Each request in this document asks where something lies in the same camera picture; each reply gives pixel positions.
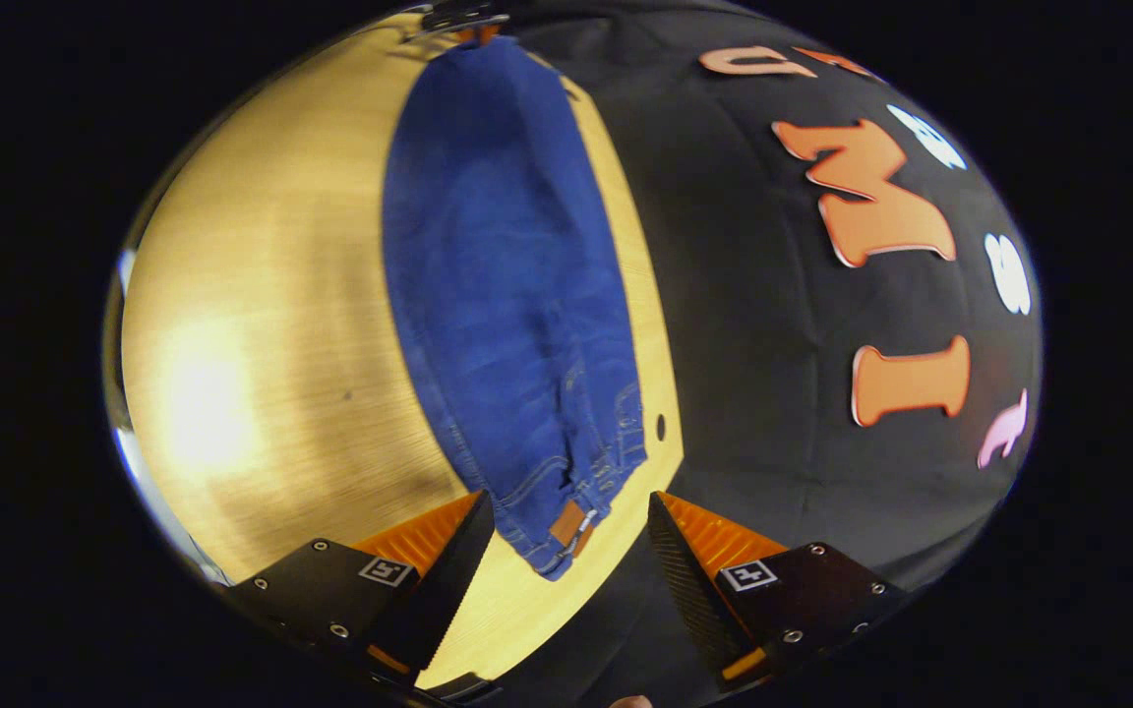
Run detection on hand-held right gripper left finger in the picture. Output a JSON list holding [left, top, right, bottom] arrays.
[[228, 490, 497, 686]]

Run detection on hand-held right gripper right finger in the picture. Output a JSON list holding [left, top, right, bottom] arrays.
[[647, 491, 912, 689]]

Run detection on blue denim jeans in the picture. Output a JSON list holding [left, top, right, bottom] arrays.
[[382, 36, 649, 582]]

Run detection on black backdrop cloth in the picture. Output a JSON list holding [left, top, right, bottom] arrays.
[[498, 0, 1044, 708]]

